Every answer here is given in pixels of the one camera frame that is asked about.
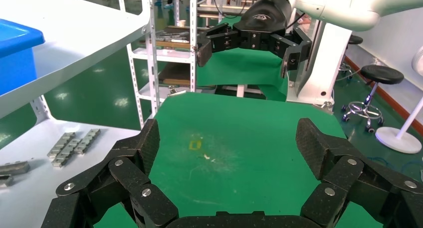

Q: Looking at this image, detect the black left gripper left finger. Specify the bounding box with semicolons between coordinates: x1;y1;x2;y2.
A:
41;118;179;228

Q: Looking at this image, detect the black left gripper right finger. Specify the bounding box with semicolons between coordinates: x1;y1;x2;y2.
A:
295;117;423;228

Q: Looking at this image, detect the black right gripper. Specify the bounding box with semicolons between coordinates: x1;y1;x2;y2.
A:
197;0;313;79

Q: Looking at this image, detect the silver metal link strip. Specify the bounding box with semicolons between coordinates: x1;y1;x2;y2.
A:
51;139;82;168
74;129;101;155
47;132;76;159

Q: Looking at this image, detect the green covered background table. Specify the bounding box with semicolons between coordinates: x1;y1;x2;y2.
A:
197;16;288;102

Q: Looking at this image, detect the white standing fan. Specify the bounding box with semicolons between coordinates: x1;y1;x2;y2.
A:
376;46;423;155

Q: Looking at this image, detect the white slotted storage rack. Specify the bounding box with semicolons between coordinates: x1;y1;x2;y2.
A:
116;0;199;130

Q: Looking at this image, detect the white robot torso column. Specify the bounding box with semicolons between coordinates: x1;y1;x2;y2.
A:
287;21;353;106

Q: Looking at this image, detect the brown wooden board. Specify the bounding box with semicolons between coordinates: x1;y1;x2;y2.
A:
158;61;193;87

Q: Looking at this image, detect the green table cloth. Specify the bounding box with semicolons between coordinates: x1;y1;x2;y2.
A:
94;92;384;228

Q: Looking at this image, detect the black round wheeled stool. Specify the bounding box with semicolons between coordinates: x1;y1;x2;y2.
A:
340;65;405;134

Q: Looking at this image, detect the blue plastic bin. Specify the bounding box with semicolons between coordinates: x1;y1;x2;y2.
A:
0;18;45;97

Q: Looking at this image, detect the white metal shelf rack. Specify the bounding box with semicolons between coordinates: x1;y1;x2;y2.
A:
0;0;151;228

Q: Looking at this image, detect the blue floor cable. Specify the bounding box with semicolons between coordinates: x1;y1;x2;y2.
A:
365;156;423;183

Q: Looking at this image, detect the grey metal rail piece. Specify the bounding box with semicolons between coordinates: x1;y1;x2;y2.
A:
0;161;30;176

